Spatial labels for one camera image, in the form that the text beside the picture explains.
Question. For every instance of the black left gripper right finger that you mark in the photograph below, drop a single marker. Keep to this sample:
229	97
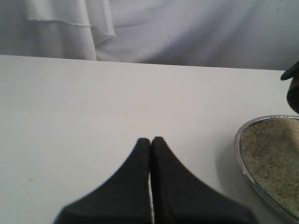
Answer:
179	197

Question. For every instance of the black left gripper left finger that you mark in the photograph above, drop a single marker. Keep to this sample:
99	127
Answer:
123	199

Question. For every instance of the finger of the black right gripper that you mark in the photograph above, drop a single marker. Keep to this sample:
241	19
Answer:
291	72

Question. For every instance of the brown wooden cup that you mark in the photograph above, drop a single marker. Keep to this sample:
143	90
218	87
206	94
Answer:
293	95

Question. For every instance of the steel plate of rice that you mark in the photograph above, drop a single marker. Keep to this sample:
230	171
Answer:
267	150

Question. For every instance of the white backdrop curtain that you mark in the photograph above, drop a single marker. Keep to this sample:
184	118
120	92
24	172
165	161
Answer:
256	34

